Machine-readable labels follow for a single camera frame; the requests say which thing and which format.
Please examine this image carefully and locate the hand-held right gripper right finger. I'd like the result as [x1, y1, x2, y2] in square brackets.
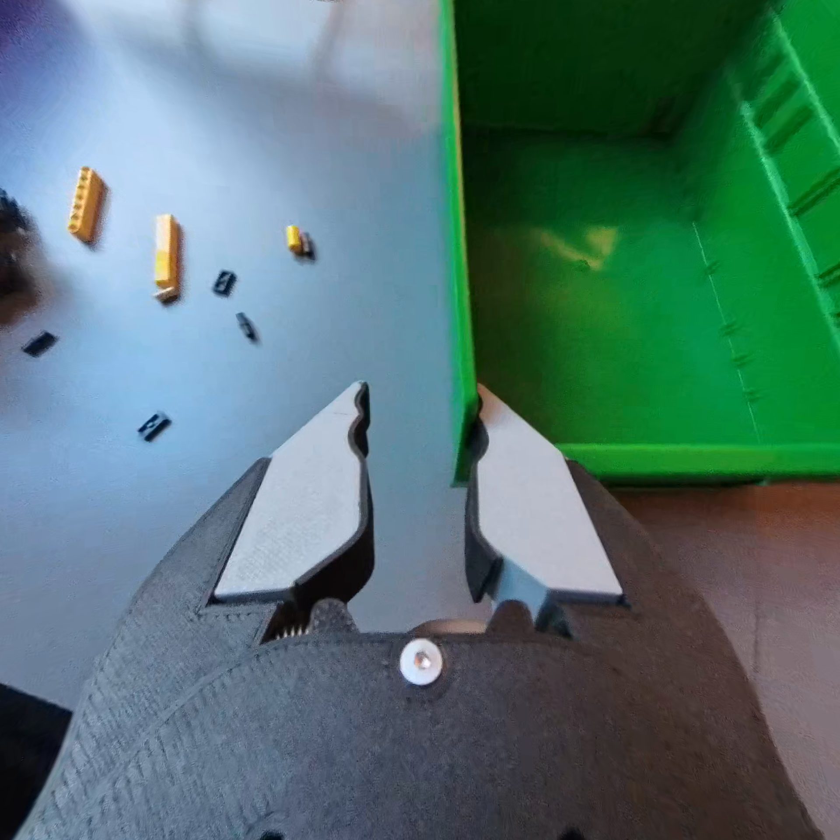
[463, 384, 626, 636]

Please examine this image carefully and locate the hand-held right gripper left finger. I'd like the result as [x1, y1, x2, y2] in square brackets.
[211, 381, 376, 605]

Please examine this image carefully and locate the green plastic bin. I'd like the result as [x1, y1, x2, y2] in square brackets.
[438, 0, 840, 488]

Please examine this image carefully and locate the yellow lego beam with holes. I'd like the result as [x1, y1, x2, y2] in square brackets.
[66, 166, 109, 245]

